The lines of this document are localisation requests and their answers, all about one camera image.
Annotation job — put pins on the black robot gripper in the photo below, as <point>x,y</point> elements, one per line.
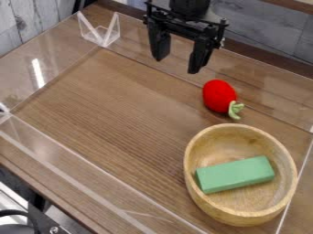
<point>195,15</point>

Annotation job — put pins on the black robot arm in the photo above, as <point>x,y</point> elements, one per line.
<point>180,31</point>

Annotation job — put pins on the red knitted strawberry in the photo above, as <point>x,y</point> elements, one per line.
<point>220,98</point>

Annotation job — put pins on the green rectangular block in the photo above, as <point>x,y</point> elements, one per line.
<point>235,174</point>

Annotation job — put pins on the light wooden bowl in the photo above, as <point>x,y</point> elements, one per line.
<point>250,205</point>

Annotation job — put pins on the black metal stand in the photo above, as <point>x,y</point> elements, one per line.
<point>28,213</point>

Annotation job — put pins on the clear acrylic enclosure wall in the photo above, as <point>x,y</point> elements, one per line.
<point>100,118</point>

